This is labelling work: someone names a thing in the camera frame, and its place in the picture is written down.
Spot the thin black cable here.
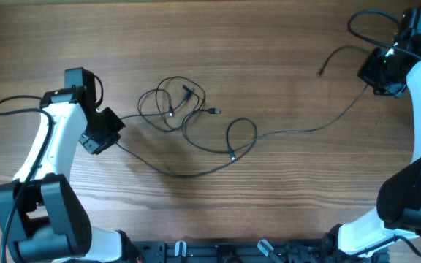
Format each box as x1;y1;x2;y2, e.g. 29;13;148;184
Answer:
181;45;372;155

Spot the black USB cable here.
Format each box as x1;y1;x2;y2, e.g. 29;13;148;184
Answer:
116;108;259;179
118;75;207;133

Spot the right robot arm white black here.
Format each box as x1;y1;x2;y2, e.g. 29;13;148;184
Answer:
325;6;421;260

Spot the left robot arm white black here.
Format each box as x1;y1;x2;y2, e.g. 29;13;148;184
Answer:
0;67;129;262

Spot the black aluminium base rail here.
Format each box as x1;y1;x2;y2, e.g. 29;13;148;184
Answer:
124;240;390;263

